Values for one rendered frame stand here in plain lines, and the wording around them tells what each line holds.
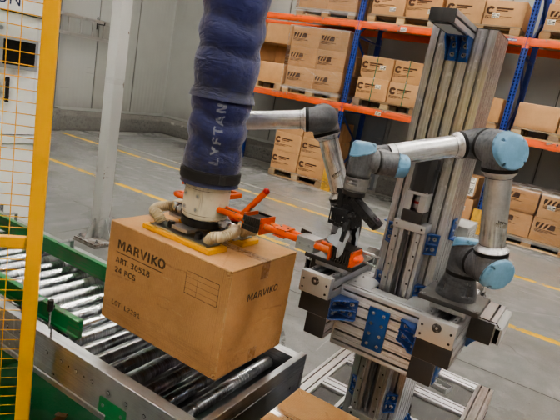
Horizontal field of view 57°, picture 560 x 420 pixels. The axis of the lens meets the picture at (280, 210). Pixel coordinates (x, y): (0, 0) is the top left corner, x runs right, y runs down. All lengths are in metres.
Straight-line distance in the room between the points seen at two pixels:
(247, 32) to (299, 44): 8.16
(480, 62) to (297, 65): 7.87
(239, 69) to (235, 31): 0.12
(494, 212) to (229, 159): 0.91
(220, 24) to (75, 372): 1.36
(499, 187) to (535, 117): 6.82
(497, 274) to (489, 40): 0.88
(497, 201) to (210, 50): 1.07
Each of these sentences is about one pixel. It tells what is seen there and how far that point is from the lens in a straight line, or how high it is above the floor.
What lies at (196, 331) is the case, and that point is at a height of 0.82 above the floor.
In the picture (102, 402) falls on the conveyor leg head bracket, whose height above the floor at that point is 0.48.
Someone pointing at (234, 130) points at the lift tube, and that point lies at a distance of 1.83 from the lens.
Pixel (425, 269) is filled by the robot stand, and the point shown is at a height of 1.06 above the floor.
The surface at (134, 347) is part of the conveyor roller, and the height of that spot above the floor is 0.54.
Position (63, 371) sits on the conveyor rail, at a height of 0.49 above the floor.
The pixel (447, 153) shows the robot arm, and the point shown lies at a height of 1.56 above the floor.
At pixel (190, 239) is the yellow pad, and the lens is 1.85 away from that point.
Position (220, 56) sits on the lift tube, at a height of 1.74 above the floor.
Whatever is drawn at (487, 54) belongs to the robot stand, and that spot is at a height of 1.94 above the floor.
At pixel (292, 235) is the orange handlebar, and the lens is 1.70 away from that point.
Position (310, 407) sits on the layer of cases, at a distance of 2.08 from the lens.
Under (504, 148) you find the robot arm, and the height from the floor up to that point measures 1.62.
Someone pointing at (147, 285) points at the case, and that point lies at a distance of 1.96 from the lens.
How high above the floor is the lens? 1.68
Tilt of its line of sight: 13 degrees down
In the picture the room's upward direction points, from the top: 11 degrees clockwise
